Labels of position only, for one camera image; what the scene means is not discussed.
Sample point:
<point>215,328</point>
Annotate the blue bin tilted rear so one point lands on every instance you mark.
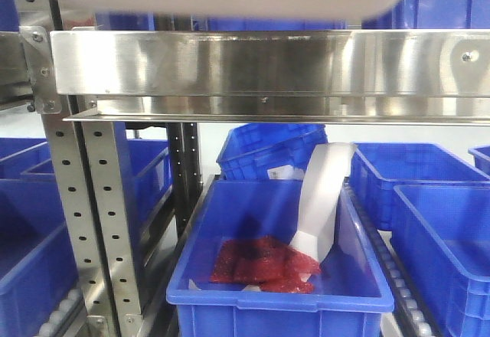
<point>261,151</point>

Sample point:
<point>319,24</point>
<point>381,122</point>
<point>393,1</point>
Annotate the blue bin left rear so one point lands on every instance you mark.
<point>151,171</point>

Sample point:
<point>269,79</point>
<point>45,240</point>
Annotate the blue bin right rear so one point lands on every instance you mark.
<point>377,167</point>

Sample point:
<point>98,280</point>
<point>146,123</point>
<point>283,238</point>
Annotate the perforated steel shelf upright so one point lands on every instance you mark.
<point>93,174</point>

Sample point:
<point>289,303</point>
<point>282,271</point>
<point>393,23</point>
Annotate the blue bin front centre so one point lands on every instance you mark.
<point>349,297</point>

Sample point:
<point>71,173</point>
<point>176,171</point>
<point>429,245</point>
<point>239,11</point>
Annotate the blue bin right front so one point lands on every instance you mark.
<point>441,235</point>

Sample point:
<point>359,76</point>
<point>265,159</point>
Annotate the blue bin left front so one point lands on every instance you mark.
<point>37,262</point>

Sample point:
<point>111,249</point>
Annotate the blue bin upper right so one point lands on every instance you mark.
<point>433,14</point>

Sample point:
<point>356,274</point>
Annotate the white curved paper strip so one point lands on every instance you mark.
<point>326,171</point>

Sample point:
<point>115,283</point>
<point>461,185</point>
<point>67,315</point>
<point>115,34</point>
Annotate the red mesh bag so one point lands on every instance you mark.
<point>266,263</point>

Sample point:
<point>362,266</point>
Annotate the white roller track right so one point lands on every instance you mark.
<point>411,316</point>

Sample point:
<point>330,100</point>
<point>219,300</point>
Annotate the white roller track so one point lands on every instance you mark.
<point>411,316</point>
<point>63,315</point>

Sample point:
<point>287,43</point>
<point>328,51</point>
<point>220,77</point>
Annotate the white roller track left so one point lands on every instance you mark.
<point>63,315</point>

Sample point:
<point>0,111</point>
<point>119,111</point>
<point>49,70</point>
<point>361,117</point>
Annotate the stainless steel shelf rail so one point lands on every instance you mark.
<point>436,77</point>

